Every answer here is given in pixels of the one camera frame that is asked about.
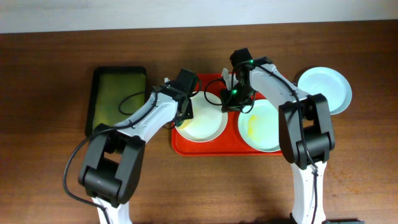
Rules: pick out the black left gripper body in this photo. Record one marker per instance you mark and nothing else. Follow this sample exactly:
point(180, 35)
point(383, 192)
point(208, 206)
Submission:
point(188, 113)

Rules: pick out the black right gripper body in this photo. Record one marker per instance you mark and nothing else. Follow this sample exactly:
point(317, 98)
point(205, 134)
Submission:
point(237, 97)

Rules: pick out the green yellow sponge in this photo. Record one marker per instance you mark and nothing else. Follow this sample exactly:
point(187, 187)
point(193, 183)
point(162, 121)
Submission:
point(182, 124)

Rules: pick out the cream white plate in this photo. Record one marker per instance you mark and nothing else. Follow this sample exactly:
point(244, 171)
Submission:
point(208, 120)

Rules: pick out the light blue plate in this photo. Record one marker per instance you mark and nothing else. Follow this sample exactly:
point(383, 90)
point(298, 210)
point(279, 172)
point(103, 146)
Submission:
point(331, 84)

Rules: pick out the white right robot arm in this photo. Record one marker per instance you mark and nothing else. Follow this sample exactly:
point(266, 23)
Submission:
point(306, 135)

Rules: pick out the red plastic tray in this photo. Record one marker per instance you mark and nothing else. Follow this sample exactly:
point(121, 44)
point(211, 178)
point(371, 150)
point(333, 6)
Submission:
point(228, 143)

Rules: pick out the black tray with green liquid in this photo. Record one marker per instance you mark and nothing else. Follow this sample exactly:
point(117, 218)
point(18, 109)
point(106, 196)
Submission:
point(116, 93)

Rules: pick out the light green plate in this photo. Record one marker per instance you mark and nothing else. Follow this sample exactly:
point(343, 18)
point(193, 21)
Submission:
point(260, 127)

